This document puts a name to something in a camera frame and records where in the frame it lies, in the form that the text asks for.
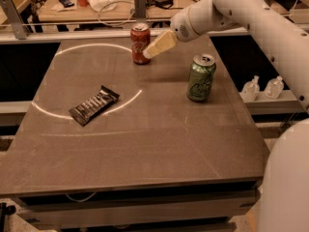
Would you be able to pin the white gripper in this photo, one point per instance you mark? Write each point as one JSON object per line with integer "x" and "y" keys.
{"x": 181, "y": 27}

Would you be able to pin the red coke can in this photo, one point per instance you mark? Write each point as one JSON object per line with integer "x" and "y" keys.
{"x": 140, "y": 39}

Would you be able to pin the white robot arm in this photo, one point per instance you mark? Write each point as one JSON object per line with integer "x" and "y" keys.
{"x": 284, "y": 203}

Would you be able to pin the green soda can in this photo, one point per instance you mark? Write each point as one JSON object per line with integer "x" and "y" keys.
{"x": 200, "y": 79}

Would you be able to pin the black rxbar chocolate wrapper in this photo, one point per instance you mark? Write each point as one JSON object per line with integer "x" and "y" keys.
{"x": 94, "y": 106}

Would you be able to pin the black power adapter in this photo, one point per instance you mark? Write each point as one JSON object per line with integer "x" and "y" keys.
{"x": 164, "y": 3}

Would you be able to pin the white crumpled cloth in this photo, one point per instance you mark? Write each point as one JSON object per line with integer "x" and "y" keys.
{"x": 102, "y": 5}

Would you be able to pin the clear sanitizer bottle left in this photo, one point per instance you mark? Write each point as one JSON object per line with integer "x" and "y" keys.
{"x": 250, "y": 89}

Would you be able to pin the clear sanitizer bottle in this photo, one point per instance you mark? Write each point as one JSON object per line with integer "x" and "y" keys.
{"x": 274, "y": 88}
{"x": 250, "y": 89}

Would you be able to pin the clear sanitizer bottle right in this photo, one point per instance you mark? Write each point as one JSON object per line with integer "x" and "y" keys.
{"x": 274, "y": 88}

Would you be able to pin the wooden background desk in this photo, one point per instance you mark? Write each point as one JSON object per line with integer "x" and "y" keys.
{"x": 53, "y": 12}

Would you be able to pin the metal bracket middle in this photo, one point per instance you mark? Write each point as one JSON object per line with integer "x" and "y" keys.
{"x": 140, "y": 10}

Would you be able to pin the metal bracket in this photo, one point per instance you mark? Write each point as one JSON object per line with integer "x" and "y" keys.
{"x": 140, "y": 10}
{"x": 21, "y": 32}

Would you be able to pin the metal bracket left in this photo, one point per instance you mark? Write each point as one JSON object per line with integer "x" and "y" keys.
{"x": 21, "y": 32}

